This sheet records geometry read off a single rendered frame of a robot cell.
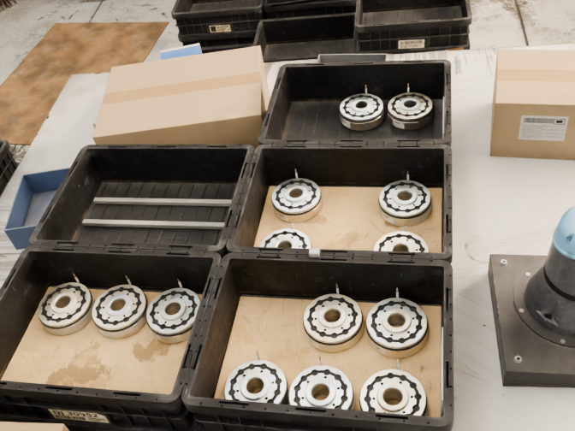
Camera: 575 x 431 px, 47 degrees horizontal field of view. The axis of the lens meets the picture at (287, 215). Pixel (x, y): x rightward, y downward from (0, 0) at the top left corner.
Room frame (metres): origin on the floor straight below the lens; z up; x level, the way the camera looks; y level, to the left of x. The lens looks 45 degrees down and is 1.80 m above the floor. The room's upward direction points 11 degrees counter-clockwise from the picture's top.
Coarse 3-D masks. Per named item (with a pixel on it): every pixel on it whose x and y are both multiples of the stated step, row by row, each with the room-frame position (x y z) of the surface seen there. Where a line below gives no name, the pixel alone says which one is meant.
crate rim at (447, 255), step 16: (368, 144) 1.02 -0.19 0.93; (384, 144) 1.01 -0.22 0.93; (400, 144) 1.00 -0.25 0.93; (416, 144) 0.99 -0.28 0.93; (432, 144) 0.98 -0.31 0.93; (256, 160) 1.04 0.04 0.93; (448, 160) 0.93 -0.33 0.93; (448, 176) 0.88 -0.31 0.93; (448, 192) 0.84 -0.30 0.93; (240, 208) 0.91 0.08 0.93; (448, 208) 0.80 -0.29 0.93; (240, 224) 0.87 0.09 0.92; (448, 224) 0.77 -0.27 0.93; (448, 240) 0.73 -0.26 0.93; (336, 256) 0.75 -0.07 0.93; (352, 256) 0.74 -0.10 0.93; (368, 256) 0.73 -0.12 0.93; (384, 256) 0.72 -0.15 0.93; (400, 256) 0.72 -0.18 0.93; (416, 256) 0.71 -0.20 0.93; (432, 256) 0.70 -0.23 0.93; (448, 256) 0.70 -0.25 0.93
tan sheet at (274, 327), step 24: (240, 312) 0.74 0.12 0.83; (264, 312) 0.73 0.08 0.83; (288, 312) 0.72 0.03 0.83; (432, 312) 0.66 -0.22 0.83; (240, 336) 0.69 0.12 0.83; (264, 336) 0.68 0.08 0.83; (288, 336) 0.67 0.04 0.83; (432, 336) 0.61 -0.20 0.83; (240, 360) 0.64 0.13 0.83; (288, 360) 0.62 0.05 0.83; (312, 360) 0.61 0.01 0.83; (336, 360) 0.60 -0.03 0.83; (360, 360) 0.59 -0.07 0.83; (384, 360) 0.59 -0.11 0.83; (408, 360) 0.58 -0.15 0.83; (432, 360) 0.57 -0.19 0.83; (288, 384) 0.58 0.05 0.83; (360, 384) 0.55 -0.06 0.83; (432, 384) 0.53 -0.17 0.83; (432, 408) 0.49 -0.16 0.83
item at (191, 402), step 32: (224, 256) 0.80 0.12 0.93; (256, 256) 0.78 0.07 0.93; (288, 256) 0.77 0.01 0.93; (320, 256) 0.75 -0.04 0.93; (448, 288) 0.63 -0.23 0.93; (448, 320) 0.57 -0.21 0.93; (448, 352) 0.52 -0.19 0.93; (192, 384) 0.55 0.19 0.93; (448, 384) 0.47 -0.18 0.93; (256, 416) 0.49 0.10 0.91; (288, 416) 0.47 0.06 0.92; (320, 416) 0.46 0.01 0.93; (352, 416) 0.45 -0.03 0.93; (416, 416) 0.43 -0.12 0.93; (448, 416) 0.42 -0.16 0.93
